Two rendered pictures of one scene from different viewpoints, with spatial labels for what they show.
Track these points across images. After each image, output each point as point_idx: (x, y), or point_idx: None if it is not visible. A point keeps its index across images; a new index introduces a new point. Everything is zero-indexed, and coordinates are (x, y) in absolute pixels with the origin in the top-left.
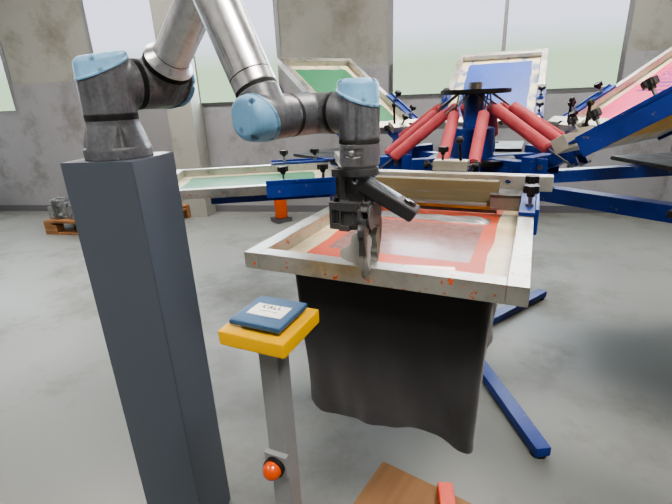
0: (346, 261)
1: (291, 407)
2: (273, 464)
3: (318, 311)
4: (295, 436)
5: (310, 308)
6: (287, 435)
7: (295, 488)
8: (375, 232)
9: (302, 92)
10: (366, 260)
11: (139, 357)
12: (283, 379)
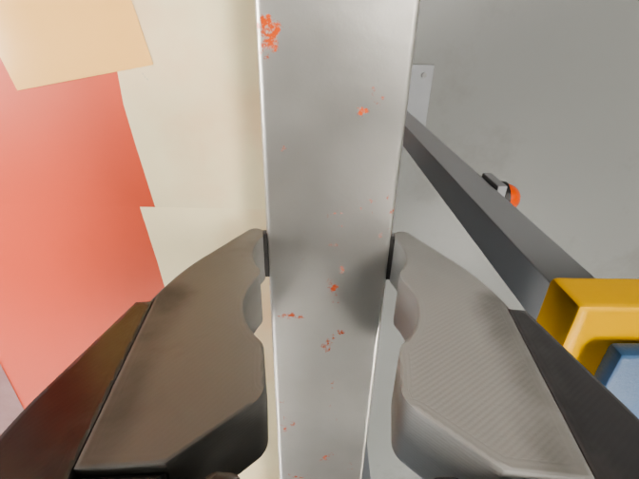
0: (330, 374)
1: (500, 220)
2: (513, 199)
3: (584, 302)
4: (469, 192)
5: (577, 332)
6: (502, 201)
7: (453, 162)
8: (233, 424)
9: None
10: (486, 286)
11: (363, 464)
12: (561, 261)
